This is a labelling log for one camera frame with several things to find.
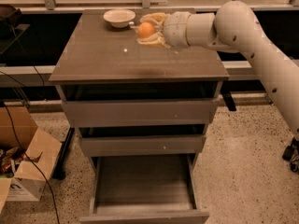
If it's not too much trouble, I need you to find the brown cardboard box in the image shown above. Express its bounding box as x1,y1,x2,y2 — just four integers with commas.
0,107,62,212

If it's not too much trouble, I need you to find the grey bottom drawer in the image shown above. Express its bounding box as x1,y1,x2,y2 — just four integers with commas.
80,154,209,224

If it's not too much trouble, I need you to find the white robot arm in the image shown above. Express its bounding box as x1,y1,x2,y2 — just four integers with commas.
137,1,299,139

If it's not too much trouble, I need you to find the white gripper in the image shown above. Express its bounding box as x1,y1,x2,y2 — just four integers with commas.
137,12,191,49

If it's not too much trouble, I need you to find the grey middle drawer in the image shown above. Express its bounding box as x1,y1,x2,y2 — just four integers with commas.
79,124,206,157

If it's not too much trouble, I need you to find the black power adapter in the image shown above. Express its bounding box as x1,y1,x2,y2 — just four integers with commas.
282,138,299,173

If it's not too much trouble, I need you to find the dark object on shelf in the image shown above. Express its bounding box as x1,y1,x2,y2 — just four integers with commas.
0,5,21,35

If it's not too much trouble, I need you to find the grey drawer cabinet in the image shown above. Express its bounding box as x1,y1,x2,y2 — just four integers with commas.
49,8,231,161

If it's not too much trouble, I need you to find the grey drawer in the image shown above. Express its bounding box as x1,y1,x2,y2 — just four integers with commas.
62,98,218,128
80,154,209,224
79,124,206,157

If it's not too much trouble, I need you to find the black cable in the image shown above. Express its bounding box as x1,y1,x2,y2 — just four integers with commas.
0,100,61,224

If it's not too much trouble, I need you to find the orange fruit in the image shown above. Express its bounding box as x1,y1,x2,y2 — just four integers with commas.
137,21,156,38

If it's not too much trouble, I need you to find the white ceramic bowl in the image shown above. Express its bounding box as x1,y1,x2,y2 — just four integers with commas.
104,9,135,28

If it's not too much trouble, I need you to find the black floor bar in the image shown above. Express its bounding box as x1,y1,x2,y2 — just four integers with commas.
52,128,75,180

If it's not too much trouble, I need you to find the grey top drawer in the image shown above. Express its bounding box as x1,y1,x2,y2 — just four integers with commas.
62,98,218,128

